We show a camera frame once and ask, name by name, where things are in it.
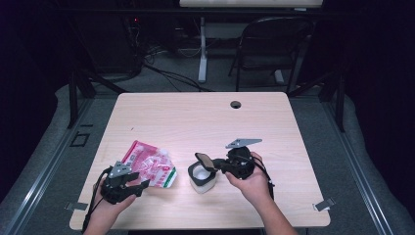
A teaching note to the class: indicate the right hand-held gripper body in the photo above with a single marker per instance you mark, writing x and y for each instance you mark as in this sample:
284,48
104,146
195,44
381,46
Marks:
241,163

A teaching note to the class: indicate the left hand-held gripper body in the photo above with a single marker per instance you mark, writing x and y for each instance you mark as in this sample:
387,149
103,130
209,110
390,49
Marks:
115,191

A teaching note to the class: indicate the red and white plastic bag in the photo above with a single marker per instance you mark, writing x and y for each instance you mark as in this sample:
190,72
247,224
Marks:
151,164

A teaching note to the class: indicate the clear jar with black lid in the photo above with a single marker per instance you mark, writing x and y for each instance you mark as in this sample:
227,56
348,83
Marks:
202,181

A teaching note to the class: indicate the person's left hand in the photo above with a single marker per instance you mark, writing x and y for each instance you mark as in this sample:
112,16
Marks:
107,212

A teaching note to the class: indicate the person's right hand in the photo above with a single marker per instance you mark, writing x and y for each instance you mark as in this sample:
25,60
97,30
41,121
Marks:
256,187

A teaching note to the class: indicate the grey tape strip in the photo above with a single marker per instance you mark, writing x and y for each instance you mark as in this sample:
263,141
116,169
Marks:
324,204
76,206

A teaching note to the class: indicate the black metal stand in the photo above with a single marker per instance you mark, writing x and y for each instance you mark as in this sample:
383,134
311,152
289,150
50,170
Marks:
73,98
340,104

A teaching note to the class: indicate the white desk with white legs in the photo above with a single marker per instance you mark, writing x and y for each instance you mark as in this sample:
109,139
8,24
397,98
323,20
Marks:
203,49

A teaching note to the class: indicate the black folding chair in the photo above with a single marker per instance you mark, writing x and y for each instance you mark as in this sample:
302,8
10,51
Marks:
270,39

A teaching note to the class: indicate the dark equipment with red light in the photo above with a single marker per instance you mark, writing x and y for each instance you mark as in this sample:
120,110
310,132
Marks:
114,42

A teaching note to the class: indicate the aluminium floor rail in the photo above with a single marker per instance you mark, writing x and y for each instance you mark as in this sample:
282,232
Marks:
49,163
355,169

